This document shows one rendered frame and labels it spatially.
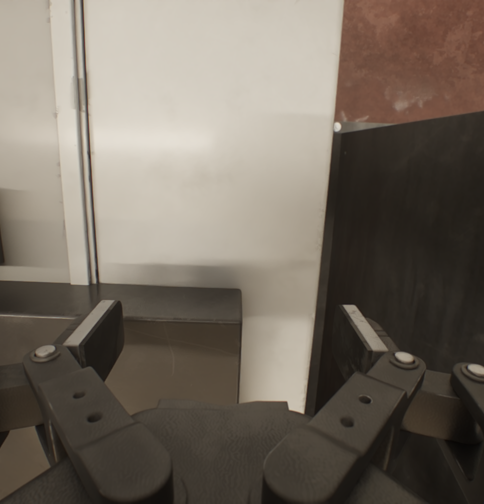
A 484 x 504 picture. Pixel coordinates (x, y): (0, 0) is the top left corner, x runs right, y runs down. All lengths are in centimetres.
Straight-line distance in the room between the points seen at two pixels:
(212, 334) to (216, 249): 5
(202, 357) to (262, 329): 5
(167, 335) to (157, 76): 12
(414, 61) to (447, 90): 12
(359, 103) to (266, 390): 93
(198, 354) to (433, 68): 107
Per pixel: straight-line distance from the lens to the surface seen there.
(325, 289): 111
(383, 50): 111
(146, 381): 18
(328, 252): 107
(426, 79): 115
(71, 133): 19
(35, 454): 23
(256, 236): 19
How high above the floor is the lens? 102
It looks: 74 degrees down
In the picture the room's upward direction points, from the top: 178 degrees clockwise
